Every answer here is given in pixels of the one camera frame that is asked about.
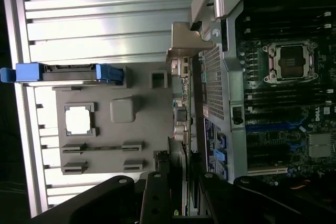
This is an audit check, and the white expansion slot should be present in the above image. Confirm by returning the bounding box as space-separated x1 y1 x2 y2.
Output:
247 167 289 177

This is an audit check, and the RAM stick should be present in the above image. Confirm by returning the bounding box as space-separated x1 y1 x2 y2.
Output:
62 144 140 154

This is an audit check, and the grey parts rack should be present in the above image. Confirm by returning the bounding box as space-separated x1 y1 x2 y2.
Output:
51 62 174 175

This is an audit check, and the blue expansion slot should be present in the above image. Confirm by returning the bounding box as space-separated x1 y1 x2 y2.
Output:
246 122 302 131

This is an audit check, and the blue printed case label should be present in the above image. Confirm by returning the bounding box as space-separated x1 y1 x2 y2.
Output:
204 118 229 180

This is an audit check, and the silver finned heatsink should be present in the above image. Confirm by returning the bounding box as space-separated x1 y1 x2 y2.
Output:
307 133 336 158

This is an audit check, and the silver CPU chip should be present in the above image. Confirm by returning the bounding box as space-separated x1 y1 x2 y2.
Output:
65 105 93 133

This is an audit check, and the dark green motherboard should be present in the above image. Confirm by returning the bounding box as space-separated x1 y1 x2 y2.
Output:
235 0 336 190

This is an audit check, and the open grey PC case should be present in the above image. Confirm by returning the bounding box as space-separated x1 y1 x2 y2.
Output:
191 0 336 224

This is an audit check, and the disk in blue carrier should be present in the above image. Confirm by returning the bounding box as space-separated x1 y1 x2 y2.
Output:
0 62 124 86

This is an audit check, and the orange wire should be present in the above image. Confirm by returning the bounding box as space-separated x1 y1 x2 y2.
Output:
290 179 311 190

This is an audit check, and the CPU socket with metal frame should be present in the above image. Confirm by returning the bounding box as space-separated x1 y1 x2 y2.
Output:
261 40 317 85

